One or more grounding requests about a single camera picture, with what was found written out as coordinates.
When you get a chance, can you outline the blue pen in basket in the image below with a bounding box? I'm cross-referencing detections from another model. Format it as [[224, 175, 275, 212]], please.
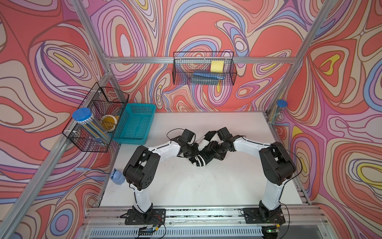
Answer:
[[193, 71, 225, 80]]

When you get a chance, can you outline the left black wire basket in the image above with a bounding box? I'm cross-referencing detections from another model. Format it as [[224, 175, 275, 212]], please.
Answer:
[[62, 83, 129, 152]]

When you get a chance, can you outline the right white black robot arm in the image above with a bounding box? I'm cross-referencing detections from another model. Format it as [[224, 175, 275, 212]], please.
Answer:
[[203, 127, 296, 223]]

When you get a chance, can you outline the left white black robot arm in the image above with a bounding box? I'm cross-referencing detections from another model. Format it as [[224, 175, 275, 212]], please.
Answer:
[[123, 129, 199, 216]]

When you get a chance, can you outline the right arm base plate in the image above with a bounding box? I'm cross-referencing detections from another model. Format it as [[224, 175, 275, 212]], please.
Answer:
[[241, 207, 286, 225]]

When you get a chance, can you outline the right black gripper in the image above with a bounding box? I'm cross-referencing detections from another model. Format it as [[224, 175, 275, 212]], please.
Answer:
[[205, 140, 230, 160]]

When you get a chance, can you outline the back black wire basket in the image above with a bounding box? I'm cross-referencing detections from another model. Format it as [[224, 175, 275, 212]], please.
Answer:
[[172, 50, 237, 86]]

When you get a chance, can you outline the blue lid clear jar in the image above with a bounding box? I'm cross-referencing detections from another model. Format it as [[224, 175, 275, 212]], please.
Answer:
[[72, 107, 111, 146]]

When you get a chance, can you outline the aluminium rail front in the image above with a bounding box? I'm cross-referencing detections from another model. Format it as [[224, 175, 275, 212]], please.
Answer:
[[82, 204, 329, 227]]

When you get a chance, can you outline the black white checkered pillowcase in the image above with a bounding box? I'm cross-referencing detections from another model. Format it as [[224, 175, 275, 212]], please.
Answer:
[[189, 131, 224, 167]]

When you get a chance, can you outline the black wire basket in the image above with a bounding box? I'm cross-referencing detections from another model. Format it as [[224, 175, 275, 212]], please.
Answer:
[[62, 83, 129, 152], [172, 50, 237, 86]]

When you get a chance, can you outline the blue cap tube on frame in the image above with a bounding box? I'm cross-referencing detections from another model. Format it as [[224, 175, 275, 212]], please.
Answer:
[[268, 99, 287, 124]]

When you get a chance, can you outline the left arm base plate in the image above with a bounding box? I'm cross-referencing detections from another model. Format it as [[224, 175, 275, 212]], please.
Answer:
[[120, 208, 166, 226]]

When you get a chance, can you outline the yellow white cup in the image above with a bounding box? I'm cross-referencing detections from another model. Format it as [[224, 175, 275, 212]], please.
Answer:
[[100, 115, 117, 132]]

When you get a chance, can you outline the yellow sticky note pad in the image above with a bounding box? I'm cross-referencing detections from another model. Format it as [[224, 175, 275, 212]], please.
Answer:
[[210, 60, 224, 73]]

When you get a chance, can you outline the blue small object with cable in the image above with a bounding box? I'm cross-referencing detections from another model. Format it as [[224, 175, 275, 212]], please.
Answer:
[[74, 167, 126, 185]]

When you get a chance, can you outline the teal plastic basket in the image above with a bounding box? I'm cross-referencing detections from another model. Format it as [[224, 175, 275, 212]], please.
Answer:
[[113, 103, 156, 145]]

